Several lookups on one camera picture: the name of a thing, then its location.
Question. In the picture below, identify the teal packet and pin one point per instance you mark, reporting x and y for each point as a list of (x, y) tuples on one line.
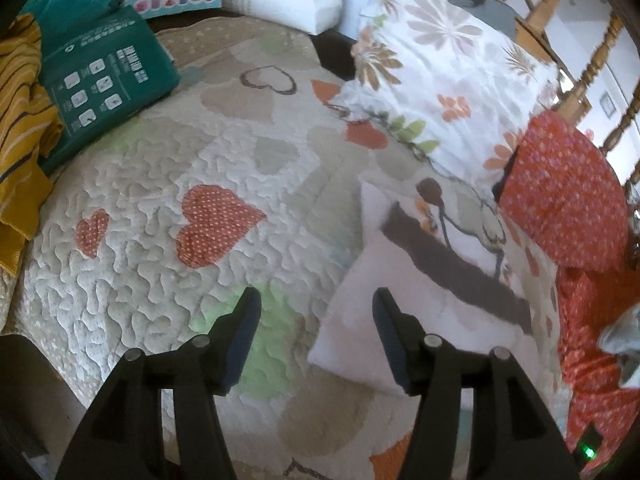
[(100, 75)]

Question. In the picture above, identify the yellow striped garment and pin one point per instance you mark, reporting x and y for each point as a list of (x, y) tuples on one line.
[(20, 110)]

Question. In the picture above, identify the bird print pillow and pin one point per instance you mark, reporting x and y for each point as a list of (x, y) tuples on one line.
[(470, 220)]

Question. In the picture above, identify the wooden chair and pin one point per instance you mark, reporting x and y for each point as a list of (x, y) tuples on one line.
[(535, 5)]

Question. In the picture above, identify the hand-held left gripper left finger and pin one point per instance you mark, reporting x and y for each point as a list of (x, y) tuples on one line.
[(240, 340)]

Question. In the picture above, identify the white garment with brown stripe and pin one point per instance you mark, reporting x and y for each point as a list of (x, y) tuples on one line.
[(370, 320)]

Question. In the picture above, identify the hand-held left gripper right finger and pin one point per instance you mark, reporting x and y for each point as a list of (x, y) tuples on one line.
[(392, 340)]

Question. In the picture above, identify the orange floral pillow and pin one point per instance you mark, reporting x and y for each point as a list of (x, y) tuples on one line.
[(560, 195)]

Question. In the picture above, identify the wooden headboard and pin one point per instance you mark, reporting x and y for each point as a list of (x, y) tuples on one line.
[(600, 60)]

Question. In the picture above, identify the white wall switch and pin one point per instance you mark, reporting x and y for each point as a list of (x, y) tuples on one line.
[(608, 105)]

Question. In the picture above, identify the grey fleece cloth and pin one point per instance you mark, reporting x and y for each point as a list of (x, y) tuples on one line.
[(622, 340)]

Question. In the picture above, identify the white floral pillow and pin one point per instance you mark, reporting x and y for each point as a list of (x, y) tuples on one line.
[(440, 60)]

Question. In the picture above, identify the orange floral garment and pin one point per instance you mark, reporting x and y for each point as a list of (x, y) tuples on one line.
[(595, 400)]

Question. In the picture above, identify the heart print quilt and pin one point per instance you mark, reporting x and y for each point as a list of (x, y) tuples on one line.
[(150, 280)]

